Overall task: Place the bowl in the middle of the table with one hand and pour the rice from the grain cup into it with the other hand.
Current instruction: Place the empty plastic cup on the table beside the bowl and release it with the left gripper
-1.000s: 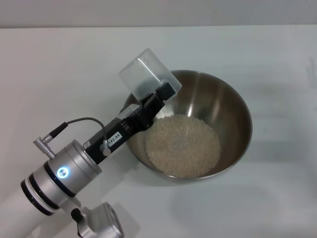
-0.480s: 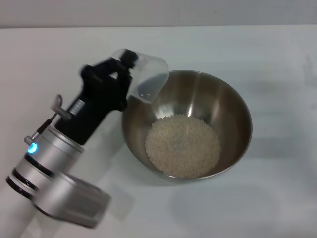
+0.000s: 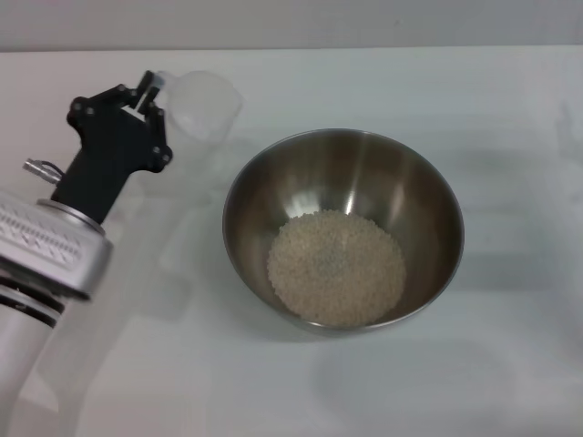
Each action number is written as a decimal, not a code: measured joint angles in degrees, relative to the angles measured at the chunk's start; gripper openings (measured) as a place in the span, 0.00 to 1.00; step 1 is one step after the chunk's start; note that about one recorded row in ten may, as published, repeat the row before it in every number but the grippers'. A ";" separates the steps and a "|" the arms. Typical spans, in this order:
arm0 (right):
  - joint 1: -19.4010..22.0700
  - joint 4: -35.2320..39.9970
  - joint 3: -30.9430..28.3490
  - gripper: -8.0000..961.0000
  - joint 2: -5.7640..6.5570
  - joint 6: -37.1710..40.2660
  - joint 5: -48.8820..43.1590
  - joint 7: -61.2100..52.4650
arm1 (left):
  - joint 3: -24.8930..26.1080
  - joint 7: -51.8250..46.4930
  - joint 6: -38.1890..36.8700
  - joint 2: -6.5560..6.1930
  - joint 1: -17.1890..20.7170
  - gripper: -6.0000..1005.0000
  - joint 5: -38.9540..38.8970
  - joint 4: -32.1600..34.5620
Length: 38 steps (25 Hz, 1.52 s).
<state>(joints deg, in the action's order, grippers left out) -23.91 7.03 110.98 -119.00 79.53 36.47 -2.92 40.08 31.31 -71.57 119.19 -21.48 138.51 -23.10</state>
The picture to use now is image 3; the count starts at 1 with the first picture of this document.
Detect stainless steel mixing bowl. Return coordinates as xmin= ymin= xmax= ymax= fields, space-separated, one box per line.
xmin=221 ymin=127 xmax=466 ymax=337

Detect clear plastic measuring cup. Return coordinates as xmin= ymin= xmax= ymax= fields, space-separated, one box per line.
xmin=156 ymin=69 xmax=243 ymax=143

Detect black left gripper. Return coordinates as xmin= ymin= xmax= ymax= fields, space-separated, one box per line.
xmin=49 ymin=69 xmax=175 ymax=225

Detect silver cable connector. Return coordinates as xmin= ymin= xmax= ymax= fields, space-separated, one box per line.
xmin=23 ymin=157 xmax=66 ymax=185

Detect white rice grains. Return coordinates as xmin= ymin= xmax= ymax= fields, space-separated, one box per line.
xmin=266 ymin=208 xmax=407 ymax=326

